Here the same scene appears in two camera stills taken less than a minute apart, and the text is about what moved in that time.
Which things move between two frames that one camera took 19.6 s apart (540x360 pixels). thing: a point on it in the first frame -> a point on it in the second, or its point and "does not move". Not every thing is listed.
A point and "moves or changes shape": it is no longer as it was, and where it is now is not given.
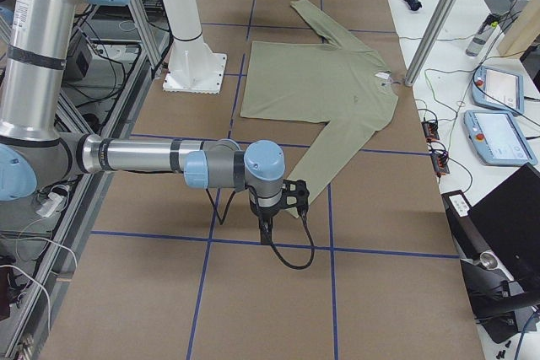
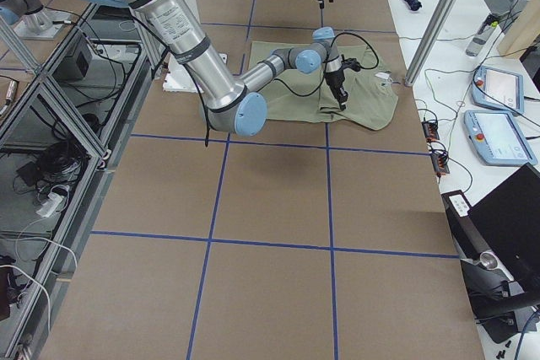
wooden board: x=525 y=29 does not move
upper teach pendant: x=498 y=88 does not move
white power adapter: x=46 y=208 does not move
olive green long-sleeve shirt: x=337 y=83 moves or changes shape
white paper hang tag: x=382 y=75 does not move
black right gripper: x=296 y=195 -> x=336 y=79
